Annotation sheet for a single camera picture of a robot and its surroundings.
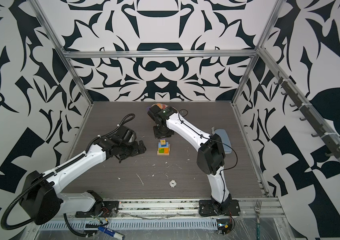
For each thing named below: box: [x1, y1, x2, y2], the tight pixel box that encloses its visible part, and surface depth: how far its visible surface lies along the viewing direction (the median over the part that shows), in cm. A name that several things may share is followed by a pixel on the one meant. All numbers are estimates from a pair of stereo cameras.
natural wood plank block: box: [157, 150, 170, 156], surface depth 93 cm
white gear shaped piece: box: [169, 179, 177, 188], surface depth 84 cm
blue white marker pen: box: [98, 226, 126, 240], surface depth 69 cm
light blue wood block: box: [158, 143, 169, 148], surface depth 91 cm
